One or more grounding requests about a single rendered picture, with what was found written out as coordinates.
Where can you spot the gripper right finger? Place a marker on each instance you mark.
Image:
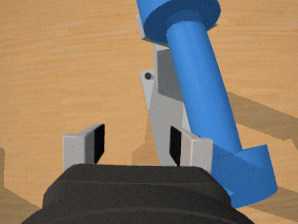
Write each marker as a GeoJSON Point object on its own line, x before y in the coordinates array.
{"type": "Point", "coordinates": [187, 149]}

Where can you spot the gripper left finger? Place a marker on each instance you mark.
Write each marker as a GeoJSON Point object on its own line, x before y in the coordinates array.
{"type": "Point", "coordinates": [85, 147]}

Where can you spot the grey bolted metal cradle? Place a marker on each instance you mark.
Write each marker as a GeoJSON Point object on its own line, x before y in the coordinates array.
{"type": "Point", "coordinates": [165, 107]}

